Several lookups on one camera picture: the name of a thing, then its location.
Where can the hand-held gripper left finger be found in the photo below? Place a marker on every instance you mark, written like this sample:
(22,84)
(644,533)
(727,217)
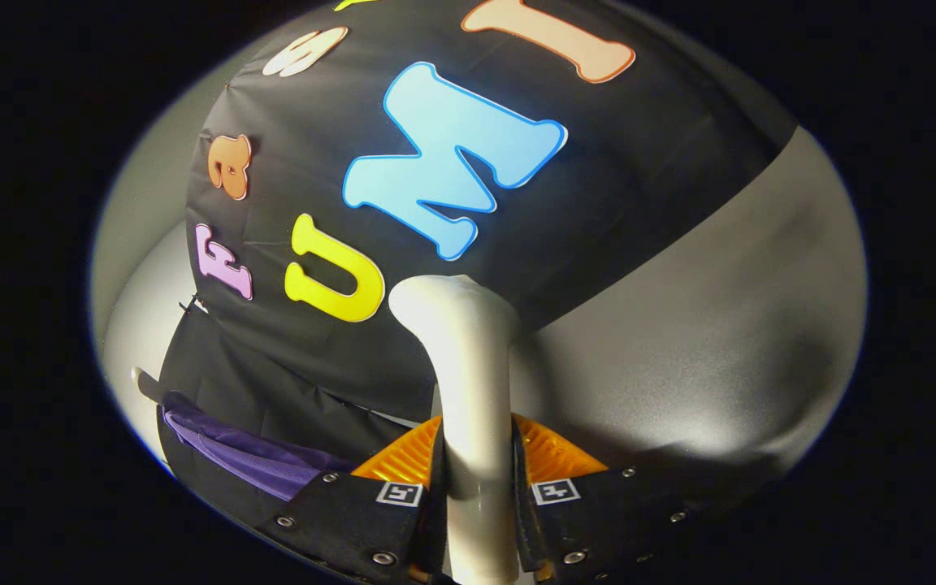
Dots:
(435,512)

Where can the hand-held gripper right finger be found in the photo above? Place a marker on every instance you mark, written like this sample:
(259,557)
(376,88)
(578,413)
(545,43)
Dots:
(523,520)

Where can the white garment steamer head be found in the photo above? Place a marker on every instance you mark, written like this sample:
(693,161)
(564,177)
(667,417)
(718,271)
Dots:
(472,382)

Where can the grey cabinet with dark top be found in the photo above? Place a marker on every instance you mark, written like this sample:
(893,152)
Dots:
(720,341)

